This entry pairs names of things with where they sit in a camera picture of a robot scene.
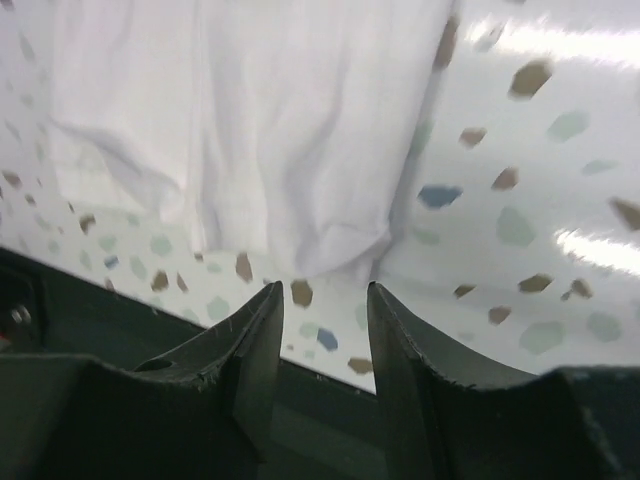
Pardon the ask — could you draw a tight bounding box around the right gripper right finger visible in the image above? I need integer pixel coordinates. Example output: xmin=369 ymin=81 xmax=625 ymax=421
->
xmin=367 ymin=283 xmax=639 ymax=479

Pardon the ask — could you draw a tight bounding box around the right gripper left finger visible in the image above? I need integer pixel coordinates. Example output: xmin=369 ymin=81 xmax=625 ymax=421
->
xmin=1 ymin=282 xmax=284 ymax=479

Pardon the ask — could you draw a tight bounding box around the white printed tank top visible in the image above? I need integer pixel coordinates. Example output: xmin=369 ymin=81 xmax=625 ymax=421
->
xmin=49 ymin=1 xmax=453 ymax=282

